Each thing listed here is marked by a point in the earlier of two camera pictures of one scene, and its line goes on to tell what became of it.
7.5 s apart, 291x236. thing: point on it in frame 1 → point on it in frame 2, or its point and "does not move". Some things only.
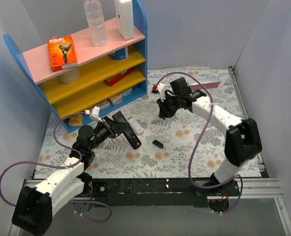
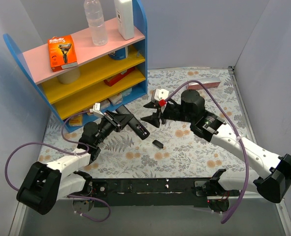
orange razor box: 62,52 does not move
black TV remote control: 129,132 → 134,123
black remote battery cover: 158,143 does not move
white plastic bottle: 124,11 does not move
